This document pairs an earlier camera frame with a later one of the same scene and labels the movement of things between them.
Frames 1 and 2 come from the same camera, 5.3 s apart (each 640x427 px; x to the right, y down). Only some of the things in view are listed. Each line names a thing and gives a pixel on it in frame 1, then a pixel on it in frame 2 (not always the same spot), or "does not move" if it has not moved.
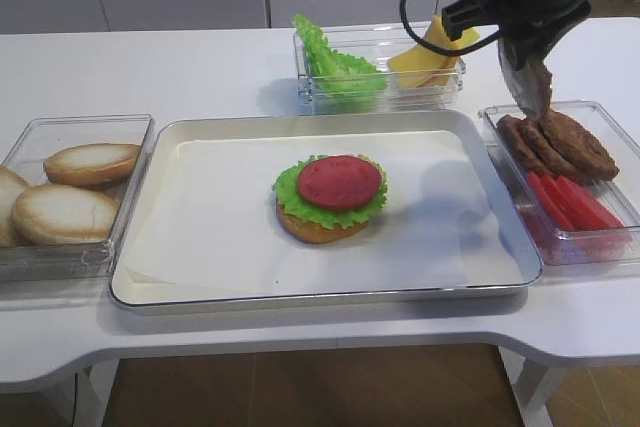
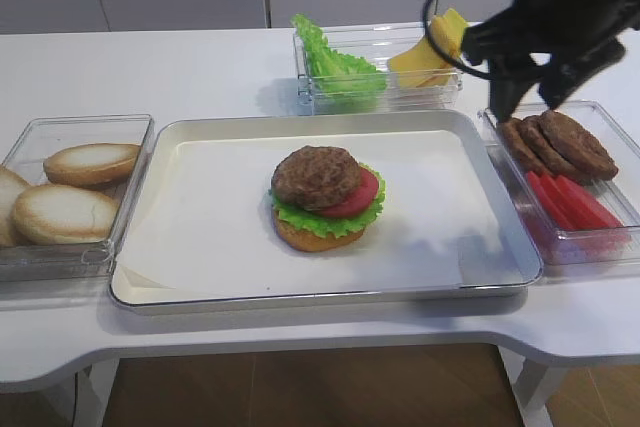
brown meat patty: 544,78 → 316,177
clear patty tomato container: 575,177 does not move
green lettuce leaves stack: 336,78 does not move
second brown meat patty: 523,144 does not move
